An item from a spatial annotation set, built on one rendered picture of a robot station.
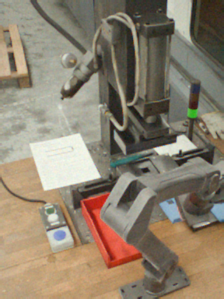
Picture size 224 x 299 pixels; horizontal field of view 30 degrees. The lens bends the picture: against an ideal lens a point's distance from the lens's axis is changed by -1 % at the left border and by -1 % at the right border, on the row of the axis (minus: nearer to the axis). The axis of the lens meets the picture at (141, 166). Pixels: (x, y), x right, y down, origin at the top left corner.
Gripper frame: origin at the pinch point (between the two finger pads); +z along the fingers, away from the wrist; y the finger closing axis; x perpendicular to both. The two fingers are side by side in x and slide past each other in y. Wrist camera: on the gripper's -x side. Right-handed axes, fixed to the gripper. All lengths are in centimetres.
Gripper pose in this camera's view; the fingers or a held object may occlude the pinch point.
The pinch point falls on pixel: (183, 217)
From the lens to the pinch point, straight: 126.8
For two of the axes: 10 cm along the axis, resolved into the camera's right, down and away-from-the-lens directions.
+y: -3.3, -8.6, 3.9
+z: -1.8, 4.7, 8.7
